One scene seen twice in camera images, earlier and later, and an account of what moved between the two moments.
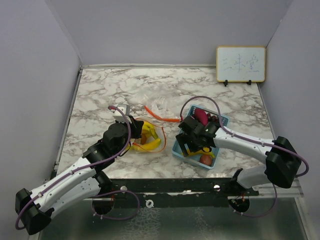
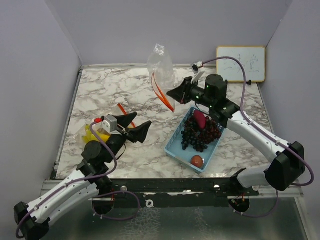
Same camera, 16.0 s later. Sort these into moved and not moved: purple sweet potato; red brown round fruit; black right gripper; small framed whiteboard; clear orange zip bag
Moved: red brown round fruit; clear orange zip bag; black right gripper
Not moved: purple sweet potato; small framed whiteboard
